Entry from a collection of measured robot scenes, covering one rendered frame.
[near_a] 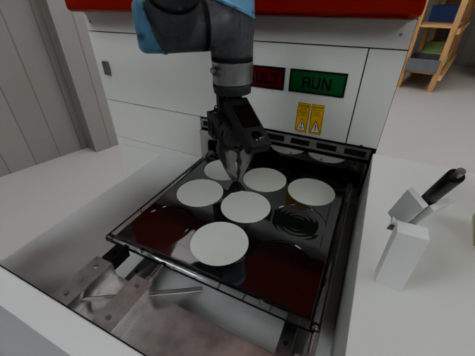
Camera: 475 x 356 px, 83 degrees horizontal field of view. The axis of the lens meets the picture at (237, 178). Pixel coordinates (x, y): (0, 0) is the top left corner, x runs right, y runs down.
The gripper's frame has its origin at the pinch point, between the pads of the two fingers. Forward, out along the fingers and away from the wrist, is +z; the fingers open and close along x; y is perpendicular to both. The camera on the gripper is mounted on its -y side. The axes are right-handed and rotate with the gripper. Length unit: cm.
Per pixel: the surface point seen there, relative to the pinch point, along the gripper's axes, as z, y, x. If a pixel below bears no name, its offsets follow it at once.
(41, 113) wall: 49, 233, 64
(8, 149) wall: 71, 222, 94
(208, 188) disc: 1.4, 1.2, 6.5
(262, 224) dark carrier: 1.3, -14.3, 2.5
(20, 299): -4.6, -16.4, 37.4
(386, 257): -9.8, -34.7, 0.3
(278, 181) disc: 1.3, -4.0, -8.7
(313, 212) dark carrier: 1.4, -16.0, -8.2
